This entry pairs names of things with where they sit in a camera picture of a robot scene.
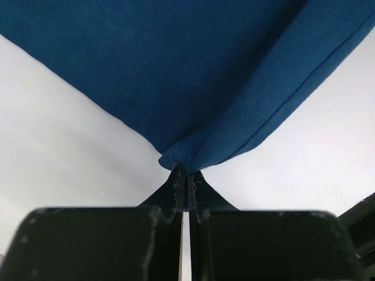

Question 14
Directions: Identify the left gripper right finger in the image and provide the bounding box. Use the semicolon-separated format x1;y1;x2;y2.
187;172;363;280

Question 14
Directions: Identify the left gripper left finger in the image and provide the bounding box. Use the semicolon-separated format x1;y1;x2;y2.
1;164;185;281

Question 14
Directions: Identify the navy blue t shirt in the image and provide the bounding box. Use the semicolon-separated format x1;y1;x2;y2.
1;1;374;173

